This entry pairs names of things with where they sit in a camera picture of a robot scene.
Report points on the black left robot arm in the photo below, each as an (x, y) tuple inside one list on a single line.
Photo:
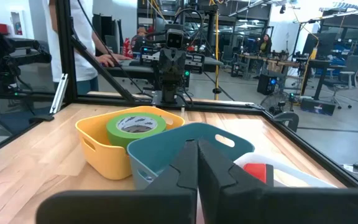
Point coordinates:
[(169, 88)]

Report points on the black standing desk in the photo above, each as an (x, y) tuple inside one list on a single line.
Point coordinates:
[(322, 63)]

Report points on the cluttered wooden work table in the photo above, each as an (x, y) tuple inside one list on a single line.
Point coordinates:
[(269, 59)]

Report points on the black table clamp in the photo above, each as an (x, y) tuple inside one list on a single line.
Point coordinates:
[(286, 119), (42, 118)]

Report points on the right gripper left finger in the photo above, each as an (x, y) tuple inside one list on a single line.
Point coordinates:
[(166, 205)]

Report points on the black aluminium rig frame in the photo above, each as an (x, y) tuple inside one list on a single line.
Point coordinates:
[(65, 46)]

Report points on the yellow pole with black knob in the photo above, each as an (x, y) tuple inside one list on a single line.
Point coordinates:
[(217, 46)]

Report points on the black computer tower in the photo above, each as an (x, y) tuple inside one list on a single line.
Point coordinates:
[(267, 84)]

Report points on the person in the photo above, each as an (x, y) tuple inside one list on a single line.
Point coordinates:
[(82, 46), (139, 39), (264, 46)]

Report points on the wide green tape roll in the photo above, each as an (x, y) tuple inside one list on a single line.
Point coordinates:
[(117, 137)]

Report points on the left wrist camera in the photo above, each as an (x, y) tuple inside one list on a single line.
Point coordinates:
[(175, 39)]

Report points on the white plastic bin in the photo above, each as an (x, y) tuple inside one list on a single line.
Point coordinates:
[(291, 177)]

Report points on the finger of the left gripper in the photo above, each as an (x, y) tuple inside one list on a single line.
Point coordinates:
[(179, 62), (166, 62)]

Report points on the red fabric bag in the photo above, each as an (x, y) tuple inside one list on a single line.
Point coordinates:
[(127, 46)]

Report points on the grey office chair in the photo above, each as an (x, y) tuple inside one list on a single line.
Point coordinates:
[(346, 74)]

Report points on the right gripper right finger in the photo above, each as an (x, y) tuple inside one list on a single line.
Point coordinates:
[(244, 205)]

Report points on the yellow plastic bin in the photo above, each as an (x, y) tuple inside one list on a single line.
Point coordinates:
[(104, 155)]

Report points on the red black stapler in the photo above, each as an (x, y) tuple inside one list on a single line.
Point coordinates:
[(255, 171)]

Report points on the dark flat computer case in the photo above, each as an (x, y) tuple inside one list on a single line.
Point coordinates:
[(317, 107)]

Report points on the teal plastic bin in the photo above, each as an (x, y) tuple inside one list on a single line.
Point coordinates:
[(166, 146)]

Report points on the silver aluminium bracket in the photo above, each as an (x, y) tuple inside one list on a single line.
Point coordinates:
[(59, 93)]

